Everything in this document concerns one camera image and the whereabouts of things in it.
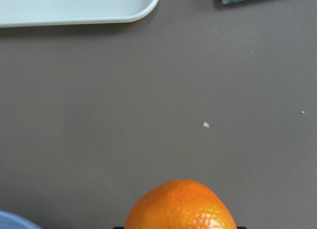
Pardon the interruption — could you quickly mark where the orange mandarin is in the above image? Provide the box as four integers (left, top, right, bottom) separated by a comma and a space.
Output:
124, 179, 237, 229

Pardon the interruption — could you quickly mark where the blue round plate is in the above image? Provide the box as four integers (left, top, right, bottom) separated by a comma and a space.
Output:
0, 211, 39, 229

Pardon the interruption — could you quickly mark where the cream serving tray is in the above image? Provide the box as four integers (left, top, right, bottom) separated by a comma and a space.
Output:
0, 0, 159, 28

